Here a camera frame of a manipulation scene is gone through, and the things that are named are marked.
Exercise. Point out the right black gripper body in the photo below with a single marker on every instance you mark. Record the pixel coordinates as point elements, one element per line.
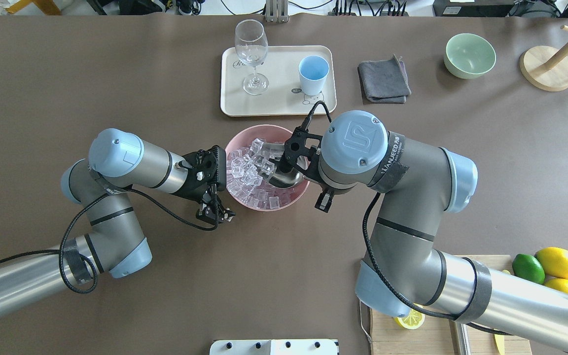
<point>324,200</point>

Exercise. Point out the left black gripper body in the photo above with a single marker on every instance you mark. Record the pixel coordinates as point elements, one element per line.
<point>189,189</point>

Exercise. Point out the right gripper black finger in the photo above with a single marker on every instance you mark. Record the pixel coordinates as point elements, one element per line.
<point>325,200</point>

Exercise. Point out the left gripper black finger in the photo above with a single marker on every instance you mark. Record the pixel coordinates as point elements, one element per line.
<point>222,213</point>
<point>208,208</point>

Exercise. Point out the silver metal ice scoop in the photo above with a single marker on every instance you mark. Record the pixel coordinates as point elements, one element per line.
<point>284,172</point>

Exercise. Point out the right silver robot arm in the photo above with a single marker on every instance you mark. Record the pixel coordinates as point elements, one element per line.
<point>415,184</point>

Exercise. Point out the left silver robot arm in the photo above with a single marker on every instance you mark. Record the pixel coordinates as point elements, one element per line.
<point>106,236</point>

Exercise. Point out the pink bowl of ice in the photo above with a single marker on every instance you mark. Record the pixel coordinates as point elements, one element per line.
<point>252,177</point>

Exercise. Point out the light blue cup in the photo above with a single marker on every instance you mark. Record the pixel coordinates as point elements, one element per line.
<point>312,72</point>

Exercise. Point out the wooden cup tree stand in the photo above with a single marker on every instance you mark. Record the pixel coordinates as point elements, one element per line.
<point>546,67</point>

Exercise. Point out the cream serving tray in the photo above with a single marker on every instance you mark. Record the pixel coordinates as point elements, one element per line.
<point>284,95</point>

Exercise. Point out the grey folded cloth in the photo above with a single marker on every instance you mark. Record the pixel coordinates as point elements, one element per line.
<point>385,81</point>

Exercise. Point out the clear wine glass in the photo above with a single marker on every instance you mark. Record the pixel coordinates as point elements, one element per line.
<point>251,47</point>

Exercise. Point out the half lemon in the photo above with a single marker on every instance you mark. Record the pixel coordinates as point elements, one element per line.
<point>412,321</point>

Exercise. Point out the bamboo cutting board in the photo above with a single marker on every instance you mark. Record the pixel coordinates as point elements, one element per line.
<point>436,336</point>

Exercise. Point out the light green bowl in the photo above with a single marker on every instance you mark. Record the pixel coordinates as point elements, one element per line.
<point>469,56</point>

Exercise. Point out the steel muddler bar tool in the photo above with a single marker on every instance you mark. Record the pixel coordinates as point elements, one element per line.
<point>460,338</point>

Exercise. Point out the green lime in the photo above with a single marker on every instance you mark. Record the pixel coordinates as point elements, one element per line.
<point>529,268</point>

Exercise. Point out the yellow plastic knife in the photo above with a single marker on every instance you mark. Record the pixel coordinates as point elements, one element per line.
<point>500,344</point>

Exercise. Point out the whole yellow lemon upper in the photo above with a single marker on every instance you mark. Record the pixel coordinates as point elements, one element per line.
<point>554,261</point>

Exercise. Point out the whole yellow lemon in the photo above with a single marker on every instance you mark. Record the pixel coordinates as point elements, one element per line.
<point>554,261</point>
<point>557,284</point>

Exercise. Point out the whole yellow lemon lower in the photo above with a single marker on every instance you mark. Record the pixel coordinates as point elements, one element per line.
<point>557,284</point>

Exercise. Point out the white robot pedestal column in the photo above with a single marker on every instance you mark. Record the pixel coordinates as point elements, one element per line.
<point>275,347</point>

